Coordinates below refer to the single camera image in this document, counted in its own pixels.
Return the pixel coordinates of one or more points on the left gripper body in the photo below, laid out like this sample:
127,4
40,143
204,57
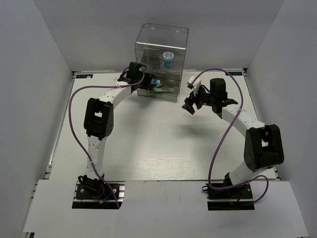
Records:
147,77

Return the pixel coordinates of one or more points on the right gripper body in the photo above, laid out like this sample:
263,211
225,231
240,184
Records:
203,97

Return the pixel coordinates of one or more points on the green highlighter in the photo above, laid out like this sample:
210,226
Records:
164,90

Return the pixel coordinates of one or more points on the blue white round tape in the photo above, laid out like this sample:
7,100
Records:
168,59

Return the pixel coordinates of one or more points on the clear plastic drawer organizer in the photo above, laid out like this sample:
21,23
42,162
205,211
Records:
154,39

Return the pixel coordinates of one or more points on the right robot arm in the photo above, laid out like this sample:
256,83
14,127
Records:
263,144

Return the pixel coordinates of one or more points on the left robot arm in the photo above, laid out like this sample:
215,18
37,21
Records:
99,116

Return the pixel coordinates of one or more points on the left blue corner label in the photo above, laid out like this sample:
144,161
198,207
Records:
84,76

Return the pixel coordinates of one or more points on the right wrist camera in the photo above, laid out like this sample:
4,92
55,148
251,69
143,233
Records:
194,83

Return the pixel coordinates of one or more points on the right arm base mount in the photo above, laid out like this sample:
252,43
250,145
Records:
233,199

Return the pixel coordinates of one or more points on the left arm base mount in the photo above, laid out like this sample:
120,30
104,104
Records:
85,198

